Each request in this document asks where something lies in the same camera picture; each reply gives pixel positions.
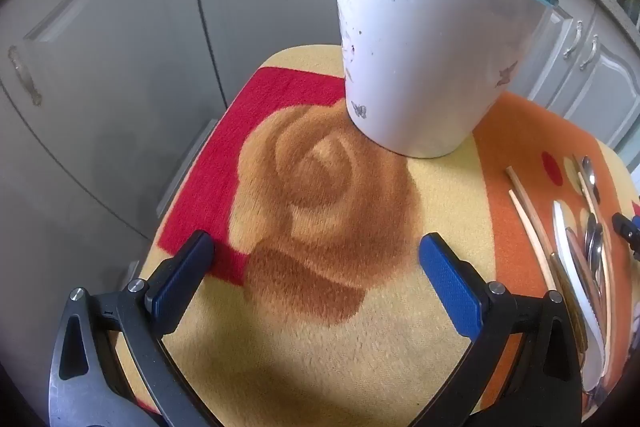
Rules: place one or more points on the flower printed plush mat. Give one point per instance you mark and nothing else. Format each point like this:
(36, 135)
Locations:
(310, 207)

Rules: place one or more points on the metal spoon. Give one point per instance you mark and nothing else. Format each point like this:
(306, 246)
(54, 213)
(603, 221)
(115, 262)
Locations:
(589, 172)
(598, 252)
(591, 232)

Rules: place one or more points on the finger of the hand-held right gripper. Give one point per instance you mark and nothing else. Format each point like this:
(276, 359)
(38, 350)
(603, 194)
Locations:
(627, 234)

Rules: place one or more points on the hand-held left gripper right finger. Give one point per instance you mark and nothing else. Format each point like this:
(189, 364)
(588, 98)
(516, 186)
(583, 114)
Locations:
(450, 282)

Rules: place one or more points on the white container with teal rim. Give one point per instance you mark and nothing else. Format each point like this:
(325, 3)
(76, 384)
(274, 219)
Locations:
(425, 57)

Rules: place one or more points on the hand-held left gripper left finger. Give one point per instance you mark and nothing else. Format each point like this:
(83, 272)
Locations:
(180, 287)

